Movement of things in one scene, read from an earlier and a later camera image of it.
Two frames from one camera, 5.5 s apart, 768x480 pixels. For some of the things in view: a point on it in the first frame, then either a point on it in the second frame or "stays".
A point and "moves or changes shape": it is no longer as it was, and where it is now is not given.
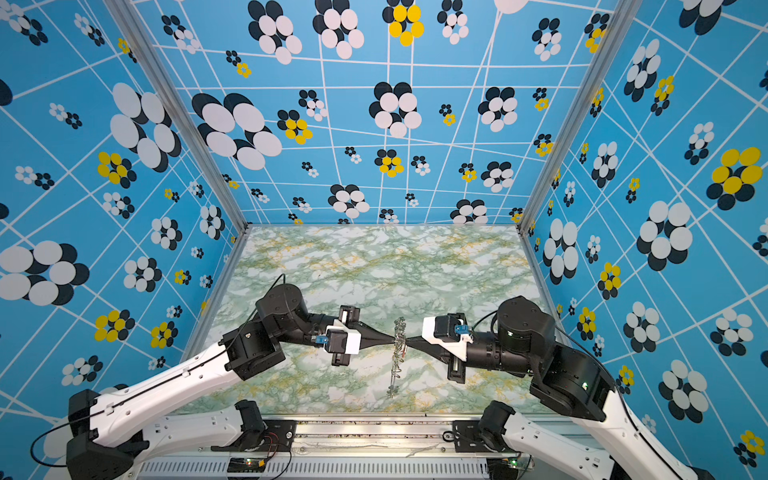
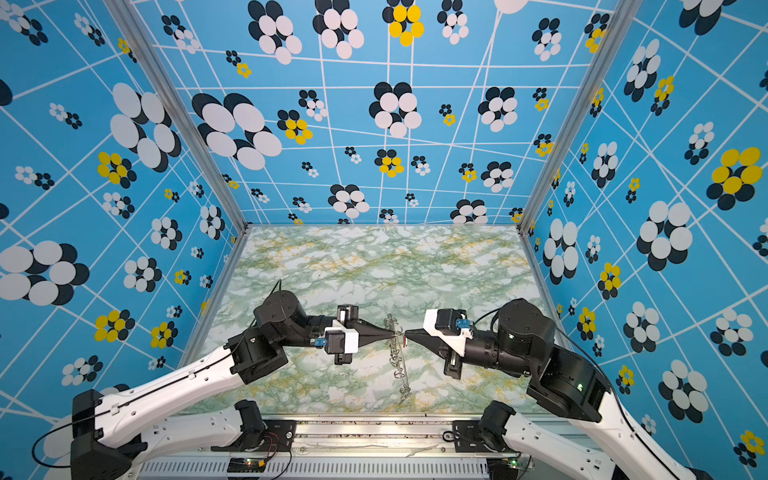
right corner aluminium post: (623, 19) stays
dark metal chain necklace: (400, 347) moves or changes shape
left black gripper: (350, 315) stays
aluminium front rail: (340, 438) stays
